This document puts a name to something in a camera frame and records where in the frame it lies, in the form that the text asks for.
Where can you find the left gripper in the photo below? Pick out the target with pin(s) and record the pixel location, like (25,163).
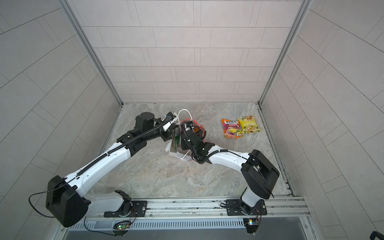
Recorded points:
(168,132)

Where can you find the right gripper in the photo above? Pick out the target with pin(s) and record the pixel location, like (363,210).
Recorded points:
(184,142)

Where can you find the red paper gift bag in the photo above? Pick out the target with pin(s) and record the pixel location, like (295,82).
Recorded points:
(184,155)

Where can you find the orange Fox's candy packet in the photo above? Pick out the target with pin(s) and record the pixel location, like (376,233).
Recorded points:
(232,129)

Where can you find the yellow snack packet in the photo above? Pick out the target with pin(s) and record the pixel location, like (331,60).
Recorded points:
(248,124)

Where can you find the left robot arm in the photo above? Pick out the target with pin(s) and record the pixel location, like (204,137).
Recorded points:
(68,199)

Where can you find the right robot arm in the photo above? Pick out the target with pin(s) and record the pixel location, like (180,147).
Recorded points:
(259,173)

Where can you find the right circuit board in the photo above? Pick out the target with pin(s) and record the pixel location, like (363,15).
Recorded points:
(251,225)

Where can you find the left green circuit board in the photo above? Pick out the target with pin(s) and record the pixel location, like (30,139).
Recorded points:
(122,226)

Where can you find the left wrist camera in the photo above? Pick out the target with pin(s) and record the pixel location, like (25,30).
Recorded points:
(171,117)

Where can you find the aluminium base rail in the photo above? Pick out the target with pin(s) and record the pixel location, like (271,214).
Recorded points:
(185,208)

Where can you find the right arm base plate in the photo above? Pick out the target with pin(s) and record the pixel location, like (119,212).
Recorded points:
(238,208)

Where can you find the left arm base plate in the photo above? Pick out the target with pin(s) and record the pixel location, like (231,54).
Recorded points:
(131,209)

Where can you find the left aluminium corner post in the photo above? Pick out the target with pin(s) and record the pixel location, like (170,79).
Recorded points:
(68,12)

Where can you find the aluminium corner post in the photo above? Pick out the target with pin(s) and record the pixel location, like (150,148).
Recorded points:
(304,7)
(68,12)

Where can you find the right aluminium corner post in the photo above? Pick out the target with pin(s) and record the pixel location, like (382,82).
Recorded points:
(304,7)

